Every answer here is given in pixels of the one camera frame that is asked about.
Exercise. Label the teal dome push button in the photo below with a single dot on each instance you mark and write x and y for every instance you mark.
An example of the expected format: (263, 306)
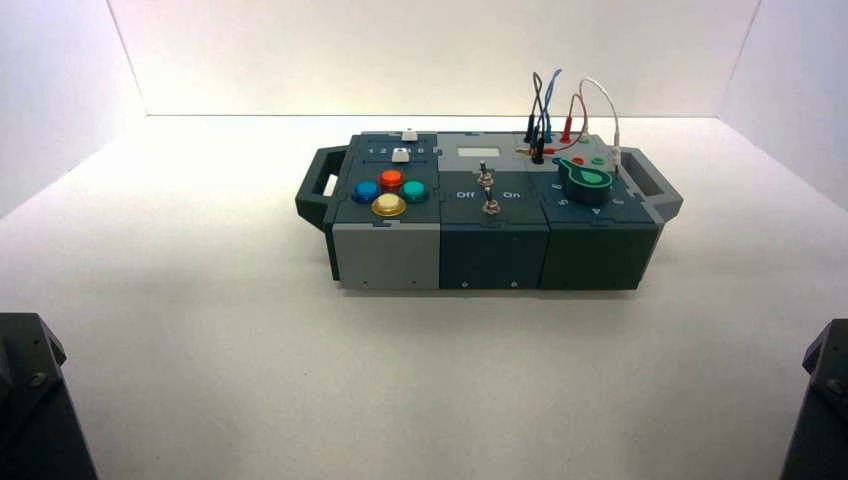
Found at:
(415, 191)

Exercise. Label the yellow dome push button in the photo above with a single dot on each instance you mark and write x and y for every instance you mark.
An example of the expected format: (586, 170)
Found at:
(389, 204)

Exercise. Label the dark teal grey control box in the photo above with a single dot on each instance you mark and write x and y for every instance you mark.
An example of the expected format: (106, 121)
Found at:
(490, 252)

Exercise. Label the red dome push button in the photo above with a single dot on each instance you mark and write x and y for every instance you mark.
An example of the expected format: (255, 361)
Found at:
(391, 179)

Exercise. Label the blue dome push button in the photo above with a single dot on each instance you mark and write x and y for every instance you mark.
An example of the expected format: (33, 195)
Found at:
(365, 191)

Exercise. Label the white slider knob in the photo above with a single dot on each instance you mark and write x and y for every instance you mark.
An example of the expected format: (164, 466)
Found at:
(399, 156)
(409, 135)

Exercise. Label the small grey display screen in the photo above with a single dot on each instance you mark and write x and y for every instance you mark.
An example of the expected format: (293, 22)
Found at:
(478, 152)

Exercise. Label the green rotary dial knob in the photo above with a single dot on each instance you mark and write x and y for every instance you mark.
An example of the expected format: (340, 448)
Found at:
(586, 185)

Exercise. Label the metal toggle switch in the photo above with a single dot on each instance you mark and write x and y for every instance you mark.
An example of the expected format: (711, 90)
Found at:
(490, 205)
(484, 175)

